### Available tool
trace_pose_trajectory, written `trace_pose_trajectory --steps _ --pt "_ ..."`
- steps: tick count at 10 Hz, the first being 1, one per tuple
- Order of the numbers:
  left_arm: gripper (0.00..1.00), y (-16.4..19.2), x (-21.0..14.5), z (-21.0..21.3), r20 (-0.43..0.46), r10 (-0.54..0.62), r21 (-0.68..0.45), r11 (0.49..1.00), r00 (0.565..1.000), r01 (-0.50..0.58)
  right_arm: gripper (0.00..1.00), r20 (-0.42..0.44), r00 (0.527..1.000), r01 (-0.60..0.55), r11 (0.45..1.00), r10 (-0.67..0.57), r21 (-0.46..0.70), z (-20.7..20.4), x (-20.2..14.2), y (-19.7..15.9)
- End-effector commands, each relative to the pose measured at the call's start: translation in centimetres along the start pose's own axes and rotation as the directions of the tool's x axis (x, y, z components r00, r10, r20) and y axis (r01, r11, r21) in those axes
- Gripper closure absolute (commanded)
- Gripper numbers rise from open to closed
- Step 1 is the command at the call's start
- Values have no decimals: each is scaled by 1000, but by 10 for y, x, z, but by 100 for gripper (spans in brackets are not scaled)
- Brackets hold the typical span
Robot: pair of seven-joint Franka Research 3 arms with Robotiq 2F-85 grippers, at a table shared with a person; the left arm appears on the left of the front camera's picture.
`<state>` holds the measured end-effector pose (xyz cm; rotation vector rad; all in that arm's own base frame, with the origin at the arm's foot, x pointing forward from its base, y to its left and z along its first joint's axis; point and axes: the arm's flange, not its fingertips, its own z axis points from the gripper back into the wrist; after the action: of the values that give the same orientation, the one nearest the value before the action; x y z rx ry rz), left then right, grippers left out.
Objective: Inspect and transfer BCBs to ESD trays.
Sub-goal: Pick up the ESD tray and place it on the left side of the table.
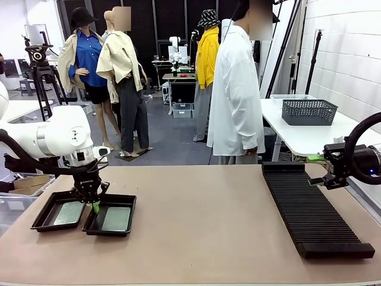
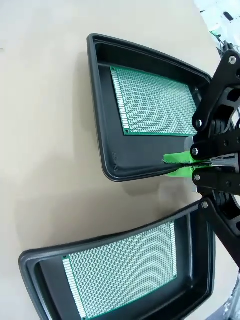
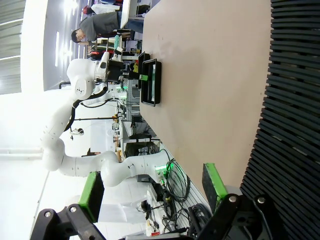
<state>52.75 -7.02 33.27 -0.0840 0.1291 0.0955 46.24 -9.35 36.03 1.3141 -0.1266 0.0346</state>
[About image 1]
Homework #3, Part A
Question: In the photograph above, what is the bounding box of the black video camera head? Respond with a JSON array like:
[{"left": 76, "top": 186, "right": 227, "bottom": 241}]
[{"left": 22, "top": 31, "right": 54, "bottom": 68}]

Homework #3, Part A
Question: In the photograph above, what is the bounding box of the small white background robot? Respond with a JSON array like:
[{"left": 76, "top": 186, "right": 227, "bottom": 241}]
[{"left": 168, "top": 35, "right": 185, "bottom": 73}]

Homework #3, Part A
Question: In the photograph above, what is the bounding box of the mannequin with yellow hoodie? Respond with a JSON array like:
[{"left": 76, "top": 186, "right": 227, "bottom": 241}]
[{"left": 192, "top": 9, "right": 223, "bottom": 143}]

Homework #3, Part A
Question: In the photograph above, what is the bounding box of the black brimmed hat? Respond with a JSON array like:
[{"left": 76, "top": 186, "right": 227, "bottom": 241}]
[{"left": 70, "top": 7, "right": 99, "bottom": 30}]

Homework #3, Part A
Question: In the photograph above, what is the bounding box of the large clear plastic bin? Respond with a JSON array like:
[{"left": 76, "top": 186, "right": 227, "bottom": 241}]
[{"left": 0, "top": 175, "right": 56, "bottom": 236}]

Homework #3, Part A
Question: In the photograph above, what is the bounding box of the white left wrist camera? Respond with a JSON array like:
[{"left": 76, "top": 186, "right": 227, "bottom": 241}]
[{"left": 92, "top": 145, "right": 111, "bottom": 163}]

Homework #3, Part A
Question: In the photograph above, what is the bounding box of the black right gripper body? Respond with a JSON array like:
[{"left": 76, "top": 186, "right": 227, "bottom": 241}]
[{"left": 341, "top": 144, "right": 377, "bottom": 180}]

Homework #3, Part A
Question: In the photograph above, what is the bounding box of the patterned bucket hat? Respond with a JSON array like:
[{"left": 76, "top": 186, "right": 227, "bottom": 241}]
[{"left": 197, "top": 9, "right": 221, "bottom": 28}]

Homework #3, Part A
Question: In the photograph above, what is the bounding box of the black leaning tripod stand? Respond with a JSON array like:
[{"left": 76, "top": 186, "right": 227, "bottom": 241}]
[{"left": 260, "top": 0, "right": 307, "bottom": 99}]

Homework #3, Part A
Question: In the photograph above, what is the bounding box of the green perforated circuit board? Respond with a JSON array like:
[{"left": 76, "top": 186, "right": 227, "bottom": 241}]
[
  {"left": 101, "top": 207, "right": 132, "bottom": 232},
  {"left": 53, "top": 202, "right": 86, "bottom": 226}
]

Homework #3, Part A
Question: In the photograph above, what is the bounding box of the person in white lab coat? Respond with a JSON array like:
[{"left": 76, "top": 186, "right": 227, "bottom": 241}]
[{"left": 207, "top": 0, "right": 274, "bottom": 166}]

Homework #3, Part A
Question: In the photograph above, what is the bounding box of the black ESD tray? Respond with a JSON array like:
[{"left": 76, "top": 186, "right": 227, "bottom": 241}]
[
  {"left": 30, "top": 190, "right": 92, "bottom": 233},
  {"left": 82, "top": 193, "right": 138, "bottom": 237}
]

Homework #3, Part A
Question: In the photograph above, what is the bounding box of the black slotted board rack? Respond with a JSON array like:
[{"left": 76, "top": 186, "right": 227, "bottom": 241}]
[{"left": 261, "top": 161, "right": 376, "bottom": 259}]

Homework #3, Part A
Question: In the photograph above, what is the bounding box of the background work table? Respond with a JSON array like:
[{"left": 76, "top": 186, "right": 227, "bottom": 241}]
[{"left": 162, "top": 73, "right": 198, "bottom": 116}]

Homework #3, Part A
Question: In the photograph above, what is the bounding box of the white height-adjustable desk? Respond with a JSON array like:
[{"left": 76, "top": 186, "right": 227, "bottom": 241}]
[{"left": 5, "top": 100, "right": 54, "bottom": 123}]

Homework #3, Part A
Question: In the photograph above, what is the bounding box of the white side table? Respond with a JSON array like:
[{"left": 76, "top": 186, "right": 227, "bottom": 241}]
[{"left": 260, "top": 97, "right": 381, "bottom": 163}]

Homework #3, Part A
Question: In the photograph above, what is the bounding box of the grey stool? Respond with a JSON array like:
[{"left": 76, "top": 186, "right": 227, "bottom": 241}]
[{"left": 19, "top": 79, "right": 37, "bottom": 97}]

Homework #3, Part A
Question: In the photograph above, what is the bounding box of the clear storage bin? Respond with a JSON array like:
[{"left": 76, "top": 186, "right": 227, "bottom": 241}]
[{"left": 172, "top": 102, "right": 195, "bottom": 119}]

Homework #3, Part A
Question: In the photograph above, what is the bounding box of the mannequin with cream shirt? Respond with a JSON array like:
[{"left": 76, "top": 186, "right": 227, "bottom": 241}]
[{"left": 96, "top": 6, "right": 154, "bottom": 158}]

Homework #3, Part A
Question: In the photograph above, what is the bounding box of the grey plastic mesh basket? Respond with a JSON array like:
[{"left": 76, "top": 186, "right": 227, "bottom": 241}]
[{"left": 282, "top": 99, "right": 339, "bottom": 126}]

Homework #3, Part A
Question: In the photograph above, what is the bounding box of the brown cardboard box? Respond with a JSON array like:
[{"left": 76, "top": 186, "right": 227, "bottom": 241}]
[{"left": 8, "top": 174, "right": 51, "bottom": 196}]

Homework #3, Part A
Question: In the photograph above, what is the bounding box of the mannequin with blue shirt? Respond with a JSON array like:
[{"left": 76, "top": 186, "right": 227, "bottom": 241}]
[{"left": 57, "top": 7, "right": 121, "bottom": 151}]

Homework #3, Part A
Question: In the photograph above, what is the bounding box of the black light stand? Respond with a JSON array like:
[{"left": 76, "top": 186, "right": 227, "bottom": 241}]
[{"left": 305, "top": 29, "right": 324, "bottom": 96}]

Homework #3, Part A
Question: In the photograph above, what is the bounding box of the person right forearm white sleeve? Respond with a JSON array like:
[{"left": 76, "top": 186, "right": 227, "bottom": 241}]
[{"left": 240, "top": 117, "right": 266, "bottom": 151}]

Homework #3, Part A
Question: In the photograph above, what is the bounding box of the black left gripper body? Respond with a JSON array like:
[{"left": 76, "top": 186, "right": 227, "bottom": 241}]
[{"left": 71, "top": 169, "right": 104, "bottom": 201}]

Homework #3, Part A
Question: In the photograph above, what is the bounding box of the black computer monitor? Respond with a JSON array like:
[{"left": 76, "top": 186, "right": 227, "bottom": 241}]
[
  {"left": 1, "top": 58, "right": 18, "bottom": 79},
  {"left": 17, "top": 58, "right": 33, "bottom": 80}
]

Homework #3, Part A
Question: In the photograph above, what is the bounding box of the clear plastic box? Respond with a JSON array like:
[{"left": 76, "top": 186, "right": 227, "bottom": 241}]
[{"left": 270, "top": 94, "right": 316, "bottom": 101}]

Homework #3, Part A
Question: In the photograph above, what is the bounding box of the small clear floor bin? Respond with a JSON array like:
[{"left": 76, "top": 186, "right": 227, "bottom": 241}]
[{"left": 71, "top": 103, "right": 92, "bottom": 116}]

